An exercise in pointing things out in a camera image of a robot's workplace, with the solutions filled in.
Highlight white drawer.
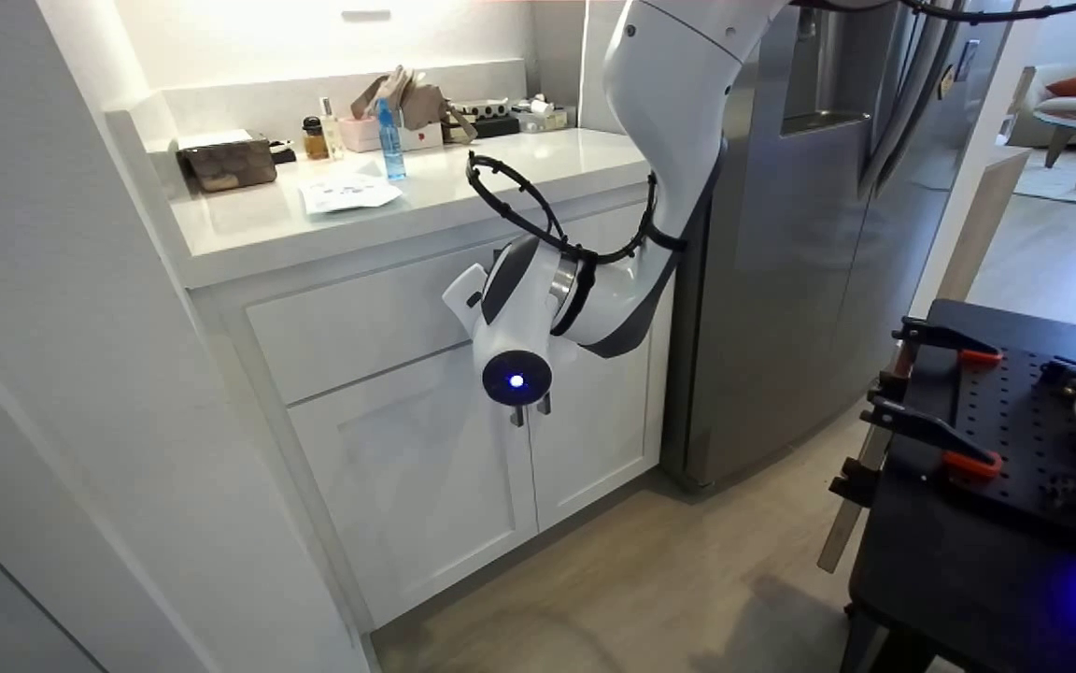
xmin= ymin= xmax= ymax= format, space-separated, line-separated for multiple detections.
xmin=243 ymin=197 xmax=661 ymax=408

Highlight white base cabinet door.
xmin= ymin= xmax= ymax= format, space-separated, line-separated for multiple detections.
xmin=283 ymin=339 xmax=543 ymax=632
xmin=522 ymin=281 xmax=678 ymax=536

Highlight dark small countertop items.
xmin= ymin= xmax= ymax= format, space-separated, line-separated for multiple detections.
xmin=440 ymin=103 xmax=531 ymax=142

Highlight small white countertop object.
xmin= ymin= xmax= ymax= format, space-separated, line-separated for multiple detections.
xmin=522 ymin=91 xmax=577 ymax=135

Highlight white printed paper sheet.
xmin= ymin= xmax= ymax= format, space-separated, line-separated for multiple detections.
xmin=300 ymin=174 xmax=407 ymax=222

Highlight blue plastic bottle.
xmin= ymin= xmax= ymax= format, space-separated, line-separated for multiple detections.
xmin=373 ymin=98 xmax=410 ymax=189

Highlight stainless steel refrigerator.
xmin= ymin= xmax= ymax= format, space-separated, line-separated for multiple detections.
xmin=659 ymin=0 xmax=1031 ymax=496

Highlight slim white bottle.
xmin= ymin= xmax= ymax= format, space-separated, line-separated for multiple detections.
xmin=319 ymin=98 xmax=349 ymax=160

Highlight small brown bottle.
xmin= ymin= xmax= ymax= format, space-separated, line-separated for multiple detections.
xmin=300 ymin=113 xmax=331 ymax=164

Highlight white counter cabinet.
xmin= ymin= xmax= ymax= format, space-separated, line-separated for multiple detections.
xmin=101 ymin=123 xmax=680 ymax=637

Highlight brown leather box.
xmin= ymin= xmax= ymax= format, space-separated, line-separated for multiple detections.
xmin=171 ymin=135 xmax=282 ymax=197

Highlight black perforated robot cart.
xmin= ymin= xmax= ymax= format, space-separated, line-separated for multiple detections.
xmin=833 ymin=295 xmax=1076 ymax=673

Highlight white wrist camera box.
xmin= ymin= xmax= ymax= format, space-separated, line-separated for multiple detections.
xmin=437 ymin=258 xmax=495 ymax=338

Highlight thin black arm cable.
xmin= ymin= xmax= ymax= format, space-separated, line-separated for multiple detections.
xmin=461 ymin=147 xmax=690 ymax=339

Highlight black clamp orange handle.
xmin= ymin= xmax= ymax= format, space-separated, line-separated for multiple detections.
xmin=889 ymin=314 xmax=1008 ymax=378
xmin=859 ymin=389 xmax=1008 ymax=489

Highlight thick black cable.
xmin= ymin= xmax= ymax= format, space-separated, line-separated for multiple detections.
xmin=795 ymin=0 xmax=1076 ymax=32

